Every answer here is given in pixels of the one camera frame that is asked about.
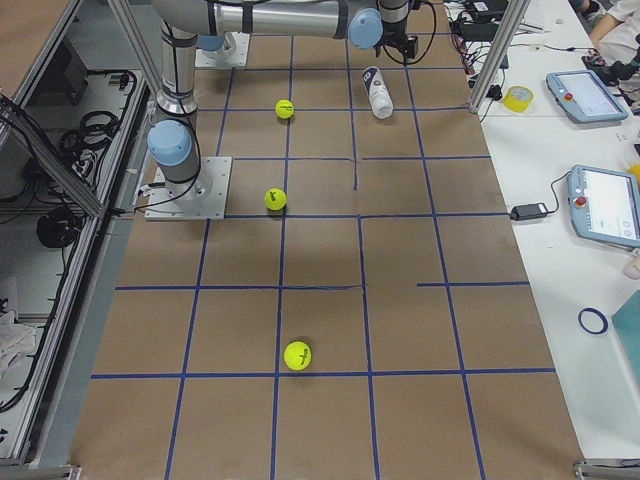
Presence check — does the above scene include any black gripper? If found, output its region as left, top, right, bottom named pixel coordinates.
left=375, top=32, right=418, bottom=64

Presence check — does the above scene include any clear tennis ball can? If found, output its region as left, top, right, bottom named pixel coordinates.
left=362, top=66, right=394, bottom=120

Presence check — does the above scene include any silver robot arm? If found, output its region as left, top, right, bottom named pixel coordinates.
left=148, top=1, right=417, bottom=207
left=196, top=32, right=237, bottom=57

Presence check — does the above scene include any Head yellow tennis ball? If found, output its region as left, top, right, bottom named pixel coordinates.
left=264, top=188, right=287, bottom=211

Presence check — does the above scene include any Wilson yellow tennis ball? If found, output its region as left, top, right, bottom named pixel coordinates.
left=283, top=340, right=312, bottom=371

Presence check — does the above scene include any yellow tape roll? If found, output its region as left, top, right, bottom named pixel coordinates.
left=503, top=85, right=534, bottom=113

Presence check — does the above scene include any far teach pendant tablet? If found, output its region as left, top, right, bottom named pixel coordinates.
left=546, top=70, right=628, bottom=124

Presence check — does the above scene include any teach pendant tablet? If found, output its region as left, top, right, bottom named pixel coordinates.
left=567, top=165, right=639, bottom=249
left=546, top=70, right=628, bottom=124

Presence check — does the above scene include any black power adapter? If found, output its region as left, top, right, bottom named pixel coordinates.
left=509, top=202, right=550, bottom=221

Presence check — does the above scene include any near teach pendant tablet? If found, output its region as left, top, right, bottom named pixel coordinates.
left=567, top=165, right=639, bottom=249

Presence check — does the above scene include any teal box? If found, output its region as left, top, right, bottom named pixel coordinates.
left=612, top=291, right=639, bottom=377

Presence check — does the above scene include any white crumpled cloth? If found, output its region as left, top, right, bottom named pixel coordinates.
left=1, top=310, right=36, bottom=375

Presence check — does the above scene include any aluminium frame post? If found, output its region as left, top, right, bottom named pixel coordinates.
left=468, top=0, right=530, bottom=114

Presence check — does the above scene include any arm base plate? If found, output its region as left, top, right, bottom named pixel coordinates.
left=144, top=156, right=232, bottom=221
left=195, top=32, right=250, bottom=70

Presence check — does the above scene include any blue tape ring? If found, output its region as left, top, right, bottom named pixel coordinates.
left=577, top=307, right=610, bottom=336

